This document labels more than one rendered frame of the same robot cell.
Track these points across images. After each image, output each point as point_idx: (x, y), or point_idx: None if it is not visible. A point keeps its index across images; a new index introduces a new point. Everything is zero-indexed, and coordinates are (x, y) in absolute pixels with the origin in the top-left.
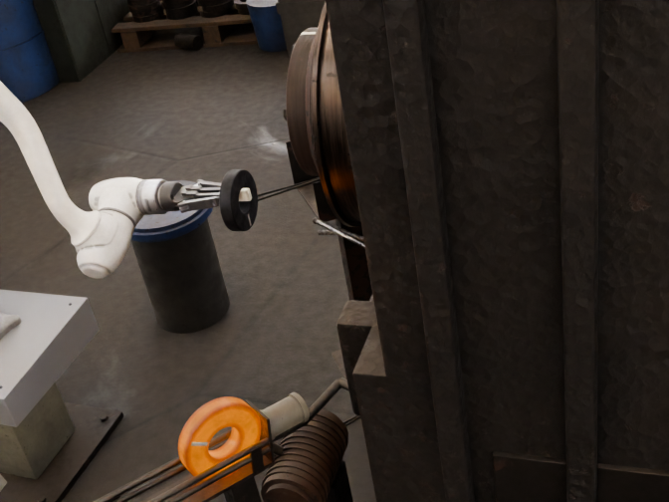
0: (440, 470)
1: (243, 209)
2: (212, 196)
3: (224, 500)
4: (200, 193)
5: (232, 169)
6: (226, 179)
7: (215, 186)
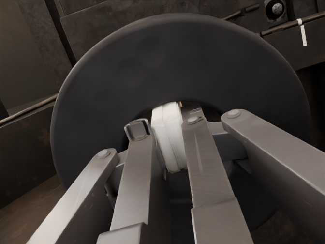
0: None
1: (183, 183)
2: (228, 123)
3: None
4: (203, 193)
5: (92, 47)
6: (182, 13)
7: (97, 196)
